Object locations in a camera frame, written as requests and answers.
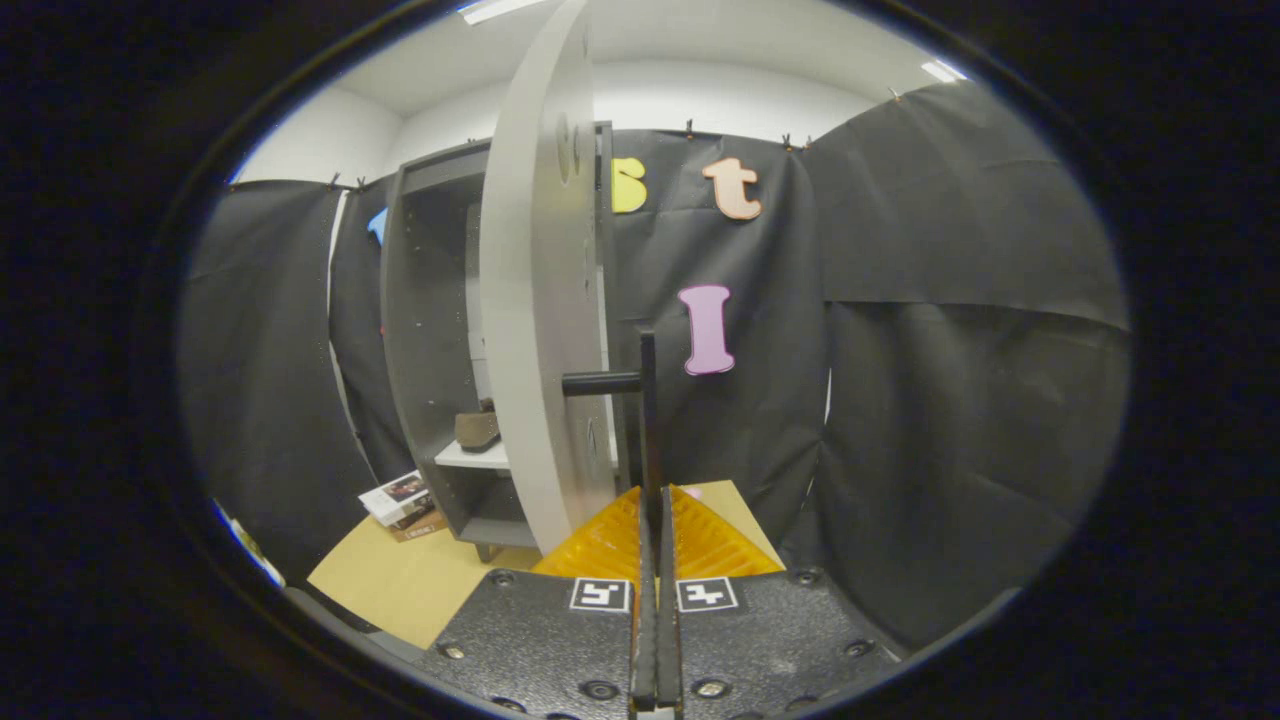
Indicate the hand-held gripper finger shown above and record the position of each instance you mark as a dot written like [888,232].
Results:
[647,620]
[668,620]

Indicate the brown fluffy shoe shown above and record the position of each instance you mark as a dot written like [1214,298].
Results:
[478,428]

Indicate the grey shoe cabinet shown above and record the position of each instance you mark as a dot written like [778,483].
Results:
[425,330]

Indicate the brown book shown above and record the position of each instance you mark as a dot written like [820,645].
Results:
[420,526]

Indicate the white book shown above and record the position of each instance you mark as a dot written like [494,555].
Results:
[400,495]

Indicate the black backdrop cloth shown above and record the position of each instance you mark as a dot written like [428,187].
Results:
[950,400]

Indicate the colourful printed object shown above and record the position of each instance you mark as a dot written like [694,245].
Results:
[245,540]

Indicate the long ceiling light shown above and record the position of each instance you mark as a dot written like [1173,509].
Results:
[495,8]

